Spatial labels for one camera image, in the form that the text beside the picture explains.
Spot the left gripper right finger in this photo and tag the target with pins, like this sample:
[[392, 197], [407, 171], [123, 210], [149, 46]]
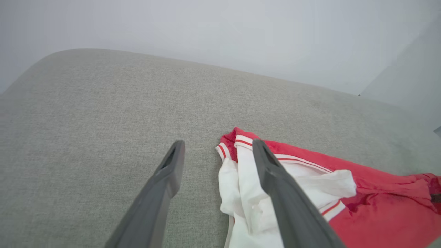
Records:
[[296, 220]]

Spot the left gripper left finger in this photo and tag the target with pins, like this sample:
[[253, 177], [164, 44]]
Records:
[[148, 217]]

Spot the red and white basketball jersey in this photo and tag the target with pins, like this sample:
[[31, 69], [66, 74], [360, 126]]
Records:
[[379, 213]]

